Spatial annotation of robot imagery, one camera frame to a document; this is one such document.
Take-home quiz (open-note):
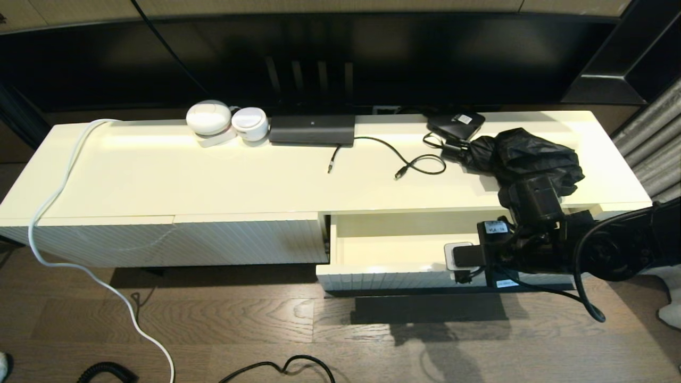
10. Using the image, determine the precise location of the black umbrella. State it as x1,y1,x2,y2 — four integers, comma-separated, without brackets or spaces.
422,128,585,202

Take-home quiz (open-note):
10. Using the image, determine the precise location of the white fluted drawer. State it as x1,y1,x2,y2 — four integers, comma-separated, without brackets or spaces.
317,210,602,293

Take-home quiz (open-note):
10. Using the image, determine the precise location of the white tv cabinet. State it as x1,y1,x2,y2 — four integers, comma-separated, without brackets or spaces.
0,111,653,277

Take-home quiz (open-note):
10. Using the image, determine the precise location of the small black set-top box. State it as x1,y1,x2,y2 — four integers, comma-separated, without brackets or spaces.
426,112,486,143

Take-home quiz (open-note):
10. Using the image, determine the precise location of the white rounded floor object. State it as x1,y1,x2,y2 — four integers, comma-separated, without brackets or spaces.
658,304,681,330

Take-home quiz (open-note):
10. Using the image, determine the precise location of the grey curtain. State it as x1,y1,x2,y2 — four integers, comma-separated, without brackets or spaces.
609,74,681,320

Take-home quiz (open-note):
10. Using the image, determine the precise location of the black shelf unit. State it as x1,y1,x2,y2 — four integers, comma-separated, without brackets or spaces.
559,0,681,106

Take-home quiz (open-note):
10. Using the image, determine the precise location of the black television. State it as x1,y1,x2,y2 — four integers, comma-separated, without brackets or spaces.
0,12,626,115

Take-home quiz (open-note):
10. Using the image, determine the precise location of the black router with antennas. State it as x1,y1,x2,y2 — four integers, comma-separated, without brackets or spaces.
264,56,356,147

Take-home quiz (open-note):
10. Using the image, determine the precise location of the small white round device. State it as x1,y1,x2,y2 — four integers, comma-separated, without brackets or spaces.
231,107,269,143

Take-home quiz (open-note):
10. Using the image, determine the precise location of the white egg-shaped device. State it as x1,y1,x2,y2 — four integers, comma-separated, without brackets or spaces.
186,100,233,136

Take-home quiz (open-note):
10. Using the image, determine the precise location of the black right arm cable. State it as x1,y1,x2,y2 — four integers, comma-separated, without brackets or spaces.
572,210,660,323

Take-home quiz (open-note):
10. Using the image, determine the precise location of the long black looped cable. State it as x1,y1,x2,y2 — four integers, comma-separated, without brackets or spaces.
353,136,446,180

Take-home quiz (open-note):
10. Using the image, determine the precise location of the black floor cable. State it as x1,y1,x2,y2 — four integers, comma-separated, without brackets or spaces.
218,355,336,383

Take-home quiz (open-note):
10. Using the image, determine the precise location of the black coiled cable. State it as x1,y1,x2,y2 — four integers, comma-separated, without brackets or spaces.
77,362,140,383

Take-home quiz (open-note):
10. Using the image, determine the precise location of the white power cable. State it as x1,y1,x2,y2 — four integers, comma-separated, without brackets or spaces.
28,120,176,383

